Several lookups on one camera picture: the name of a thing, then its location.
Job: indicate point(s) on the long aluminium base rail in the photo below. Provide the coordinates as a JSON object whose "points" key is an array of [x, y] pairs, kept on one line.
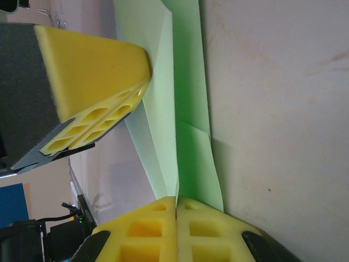
{"points": [[75, 185]]}

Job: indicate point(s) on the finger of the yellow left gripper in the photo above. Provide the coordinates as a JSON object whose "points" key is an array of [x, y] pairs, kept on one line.
{"points": [[128, 106], [90, 68]]}

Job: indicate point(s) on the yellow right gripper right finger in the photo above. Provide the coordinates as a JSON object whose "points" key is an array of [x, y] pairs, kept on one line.
{"points": [[218, 240]]}

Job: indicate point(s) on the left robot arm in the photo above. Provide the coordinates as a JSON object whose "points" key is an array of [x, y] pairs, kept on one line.
{"points": [[21, 240]]}

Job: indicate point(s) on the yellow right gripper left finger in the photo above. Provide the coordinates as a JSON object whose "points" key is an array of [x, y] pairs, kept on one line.
{"points": [[141, 245]]}

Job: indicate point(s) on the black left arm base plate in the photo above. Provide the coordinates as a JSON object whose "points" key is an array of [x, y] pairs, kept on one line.
{"points": [[85, 215]]}

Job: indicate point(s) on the light green paper sheet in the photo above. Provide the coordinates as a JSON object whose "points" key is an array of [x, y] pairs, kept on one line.
{"points": [[188, 82]]}

